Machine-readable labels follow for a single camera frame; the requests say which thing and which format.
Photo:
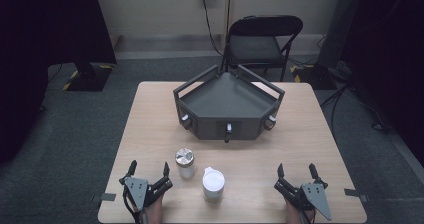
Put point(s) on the grey tape strip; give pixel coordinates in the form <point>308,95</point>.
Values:
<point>106,196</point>
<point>356,194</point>

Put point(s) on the person's left hand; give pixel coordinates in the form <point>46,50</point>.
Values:
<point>154,212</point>

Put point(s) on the grey stand post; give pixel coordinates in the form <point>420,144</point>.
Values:
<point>340,24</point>

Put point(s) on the black curtain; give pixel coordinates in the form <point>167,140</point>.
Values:
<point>40,50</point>
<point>393,67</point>

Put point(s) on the glass jar with white lid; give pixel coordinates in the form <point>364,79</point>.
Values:
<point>213,184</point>

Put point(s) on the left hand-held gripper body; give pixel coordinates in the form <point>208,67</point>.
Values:
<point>136,189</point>

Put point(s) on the glass jar with silver lid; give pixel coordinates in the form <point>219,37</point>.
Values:
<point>185,162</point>

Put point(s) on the black stand base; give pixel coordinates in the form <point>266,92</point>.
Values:
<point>89,79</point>
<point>315,77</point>

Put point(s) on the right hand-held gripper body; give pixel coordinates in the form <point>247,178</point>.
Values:
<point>315,194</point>

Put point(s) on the person's right hand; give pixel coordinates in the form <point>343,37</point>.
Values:
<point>295,215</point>

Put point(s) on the dark grey corner rack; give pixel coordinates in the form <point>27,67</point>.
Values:
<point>226,99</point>

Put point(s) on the black folding chair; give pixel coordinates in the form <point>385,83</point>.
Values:
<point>255,49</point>

